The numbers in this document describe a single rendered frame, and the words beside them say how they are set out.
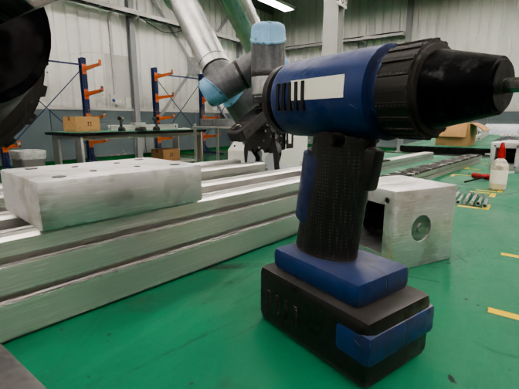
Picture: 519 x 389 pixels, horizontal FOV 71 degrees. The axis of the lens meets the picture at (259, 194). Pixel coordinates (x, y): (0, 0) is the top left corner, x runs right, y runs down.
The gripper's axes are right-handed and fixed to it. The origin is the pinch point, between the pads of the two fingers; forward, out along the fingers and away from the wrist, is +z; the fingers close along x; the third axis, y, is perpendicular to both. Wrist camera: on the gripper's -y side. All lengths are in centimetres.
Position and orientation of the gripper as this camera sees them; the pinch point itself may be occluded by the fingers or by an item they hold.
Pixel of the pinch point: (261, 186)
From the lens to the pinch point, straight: 84.0
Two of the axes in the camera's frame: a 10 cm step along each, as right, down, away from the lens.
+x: -7.3, -1.4, 6.6
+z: 0.0, 9.8, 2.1
